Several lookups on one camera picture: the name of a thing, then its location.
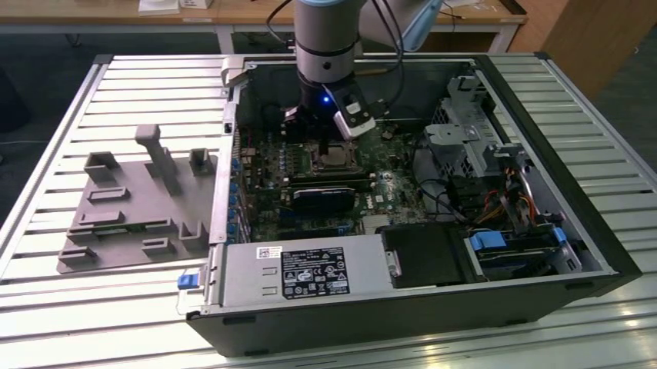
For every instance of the silver topped CPU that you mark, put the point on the silver topped CPU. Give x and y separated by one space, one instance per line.
339 158

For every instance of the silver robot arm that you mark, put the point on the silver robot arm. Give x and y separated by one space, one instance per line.
323 34

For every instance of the CPU socket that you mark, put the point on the CPU socket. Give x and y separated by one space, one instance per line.
338 170

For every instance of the black RAM slot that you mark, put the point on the black RAM slot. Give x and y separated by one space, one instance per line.
328 176
328 184
328 188
328 180

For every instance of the black plastic bay cover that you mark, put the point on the black plastic bay cover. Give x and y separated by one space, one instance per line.
426 253

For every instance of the graphics card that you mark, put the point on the graphics card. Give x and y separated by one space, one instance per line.
323 200

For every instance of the green motherboard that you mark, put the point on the green motherboard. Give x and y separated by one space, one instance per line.
307 227

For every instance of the silver chipset heatsink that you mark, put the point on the silver chipset heatsink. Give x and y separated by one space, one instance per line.
375 223

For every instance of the silver metal drive cage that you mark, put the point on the silver metal drive cage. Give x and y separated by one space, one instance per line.
462 134

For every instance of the white box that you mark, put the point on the white box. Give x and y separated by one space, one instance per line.
195 4
159 7

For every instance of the grey parts rack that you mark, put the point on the grey parts rack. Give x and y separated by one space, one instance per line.
128 192

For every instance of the grey power supply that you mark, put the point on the grey power supply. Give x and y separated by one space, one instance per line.
246 276

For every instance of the green RAM stick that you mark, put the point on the green RAM stick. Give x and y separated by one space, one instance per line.
120 230

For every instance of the hard disk in blue carrier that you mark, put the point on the hard disk in blue carrier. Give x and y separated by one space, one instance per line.
490 240

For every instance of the blue plastic latch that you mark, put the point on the blue plastic latch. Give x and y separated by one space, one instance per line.
186 281

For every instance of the black PC case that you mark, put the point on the black PC case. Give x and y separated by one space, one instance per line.
359 330

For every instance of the wooden desk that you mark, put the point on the wooden desk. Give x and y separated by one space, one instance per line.
76 11

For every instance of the wooden cabinet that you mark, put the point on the wooden cabinet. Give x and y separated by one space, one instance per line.
600 38

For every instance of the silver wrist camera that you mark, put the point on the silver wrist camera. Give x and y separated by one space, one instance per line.
354 115

